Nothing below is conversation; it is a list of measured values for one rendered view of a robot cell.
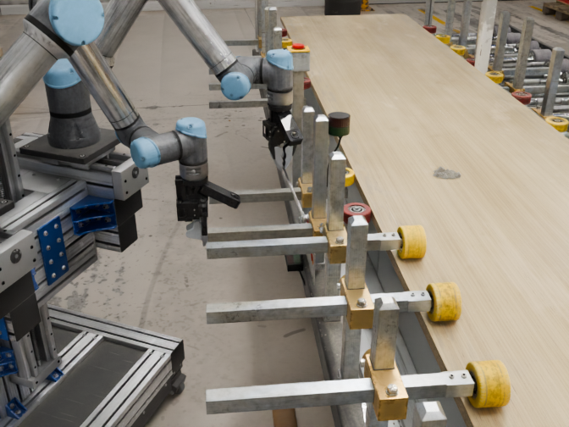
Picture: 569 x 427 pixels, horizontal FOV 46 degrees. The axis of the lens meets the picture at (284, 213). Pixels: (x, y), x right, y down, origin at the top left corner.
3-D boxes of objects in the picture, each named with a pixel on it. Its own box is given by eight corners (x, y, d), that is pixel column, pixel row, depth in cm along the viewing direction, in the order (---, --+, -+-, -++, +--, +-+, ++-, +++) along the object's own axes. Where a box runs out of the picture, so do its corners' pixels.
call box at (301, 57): (289, 74, 217) (289, 50, 214) (286, 68, 223) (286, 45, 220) (310, 74, 218) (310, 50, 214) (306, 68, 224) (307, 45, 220)
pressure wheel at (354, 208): (343, 251, 186) (345, 214, 180) (338, 236, 193) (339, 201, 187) (371, 249, 186) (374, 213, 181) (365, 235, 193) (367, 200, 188)
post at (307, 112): (301, 247, 220) (303, 108, 198) (300, 241, 223) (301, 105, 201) (312, 246, 221) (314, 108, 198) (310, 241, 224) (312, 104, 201)
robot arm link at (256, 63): (220, 63, 184) (259, 63, 183) (229, 52, 194) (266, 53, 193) (222, 90, 188) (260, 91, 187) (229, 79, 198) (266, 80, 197)
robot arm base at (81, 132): (36, 145, 191) (30, 112, 186) (69, 127, 203) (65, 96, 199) (80, 152, 186) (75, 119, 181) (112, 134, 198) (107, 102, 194)
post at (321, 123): (312, 273, 195) (315, 118, 173) (310, 266, 198) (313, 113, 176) (323, 272, 196) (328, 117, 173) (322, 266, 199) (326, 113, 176)
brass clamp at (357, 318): (346, 330, 134) (348, 310, 132) (335, 292, 146) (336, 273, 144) (377, 328, 135) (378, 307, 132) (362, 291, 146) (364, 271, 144)
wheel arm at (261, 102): (209, 110, 295) (208, 101, 293) (209, 108, 298) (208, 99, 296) (306, 107, 299) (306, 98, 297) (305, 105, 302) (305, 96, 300)
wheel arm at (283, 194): (209, 207, 205) (208, 194, 203) (209, 202, 208) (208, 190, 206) (347, 200, 209) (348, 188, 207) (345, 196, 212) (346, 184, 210)
